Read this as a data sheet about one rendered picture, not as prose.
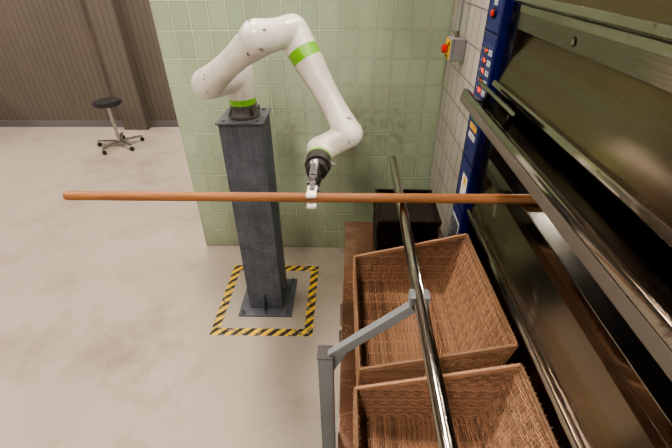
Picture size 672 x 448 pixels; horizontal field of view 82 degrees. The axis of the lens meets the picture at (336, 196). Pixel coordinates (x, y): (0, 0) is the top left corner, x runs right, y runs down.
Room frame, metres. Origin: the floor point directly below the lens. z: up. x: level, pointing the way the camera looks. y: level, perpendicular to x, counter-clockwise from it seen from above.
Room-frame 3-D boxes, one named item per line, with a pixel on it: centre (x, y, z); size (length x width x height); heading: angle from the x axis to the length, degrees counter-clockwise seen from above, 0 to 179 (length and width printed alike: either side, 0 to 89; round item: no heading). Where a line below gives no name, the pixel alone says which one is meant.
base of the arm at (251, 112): (1.81, 0.43, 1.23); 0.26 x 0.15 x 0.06; 178
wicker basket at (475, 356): (1.01, -0.30, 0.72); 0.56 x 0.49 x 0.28; 179
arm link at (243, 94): (1.75, 0.44, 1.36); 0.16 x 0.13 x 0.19; 141
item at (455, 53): (1.92, -0.57, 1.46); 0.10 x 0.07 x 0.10; 177
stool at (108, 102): (4.15, 2.52, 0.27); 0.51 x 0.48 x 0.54; 1
